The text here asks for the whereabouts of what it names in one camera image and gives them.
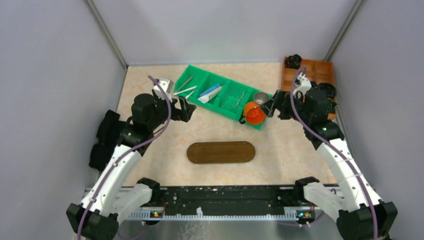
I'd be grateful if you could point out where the grey toothbrush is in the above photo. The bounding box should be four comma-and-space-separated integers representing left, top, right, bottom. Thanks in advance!
174, 75, 193, 95

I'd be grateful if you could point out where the clear glass cup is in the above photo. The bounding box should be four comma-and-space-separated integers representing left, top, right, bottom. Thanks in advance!
221, 89, 247, 113

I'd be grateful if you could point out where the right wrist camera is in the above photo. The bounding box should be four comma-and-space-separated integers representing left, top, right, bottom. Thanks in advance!
293, 73, 312, 99

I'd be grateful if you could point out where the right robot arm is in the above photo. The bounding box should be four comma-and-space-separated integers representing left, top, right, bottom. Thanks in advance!
260, 87, 398, 240

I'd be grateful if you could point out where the orange mug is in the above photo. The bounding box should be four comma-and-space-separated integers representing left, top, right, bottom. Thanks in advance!
239, 101, 267, 126

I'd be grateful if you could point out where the white toothpaste tube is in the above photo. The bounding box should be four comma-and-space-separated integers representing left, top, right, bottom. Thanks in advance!
197, 86, 223, 104

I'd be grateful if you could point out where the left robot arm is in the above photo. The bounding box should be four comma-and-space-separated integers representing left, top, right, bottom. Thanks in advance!
66, 93, 196, 240

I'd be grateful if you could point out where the rolled dark sock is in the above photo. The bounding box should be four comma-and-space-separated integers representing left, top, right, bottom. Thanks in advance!
284, 54, 302, 70
318, 82, 337, 99
328, 98, 338, 114

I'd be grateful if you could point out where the steel cup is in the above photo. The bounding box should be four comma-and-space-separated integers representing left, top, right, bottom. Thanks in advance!
253, 91, 271, 105

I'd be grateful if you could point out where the blue toothpaste tube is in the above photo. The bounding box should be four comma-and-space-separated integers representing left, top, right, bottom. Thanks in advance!
199, 83, 221, 98

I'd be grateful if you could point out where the wooden compartment box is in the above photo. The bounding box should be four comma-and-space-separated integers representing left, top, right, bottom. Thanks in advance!
281, 56, 337, 120

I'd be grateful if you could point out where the brown oval wooden tray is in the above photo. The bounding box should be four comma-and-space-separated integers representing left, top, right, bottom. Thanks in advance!
186, 141, 256, 164

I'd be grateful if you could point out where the white toothbrush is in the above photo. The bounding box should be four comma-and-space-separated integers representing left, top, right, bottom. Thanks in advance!
185, 90, 194, 99
173, 85, 197, 96

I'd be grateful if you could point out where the green divided plastic bin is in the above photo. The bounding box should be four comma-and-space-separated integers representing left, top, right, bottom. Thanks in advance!
173, 65, 260, 122

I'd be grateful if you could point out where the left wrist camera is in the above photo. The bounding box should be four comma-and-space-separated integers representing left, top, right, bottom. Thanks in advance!
152, 77, 174, 102

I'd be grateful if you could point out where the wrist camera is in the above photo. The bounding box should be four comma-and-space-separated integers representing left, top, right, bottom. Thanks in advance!
152, 77, 174, 102
293, 73, 312, 99

